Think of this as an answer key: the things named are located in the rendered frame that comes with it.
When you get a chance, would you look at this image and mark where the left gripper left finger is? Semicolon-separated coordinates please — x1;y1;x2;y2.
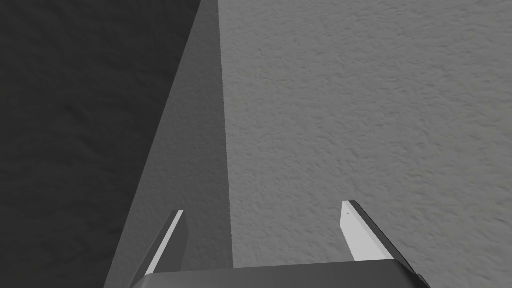
130;209;190;287

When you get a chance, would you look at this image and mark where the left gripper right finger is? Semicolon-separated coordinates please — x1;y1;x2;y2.
340;200;417;277

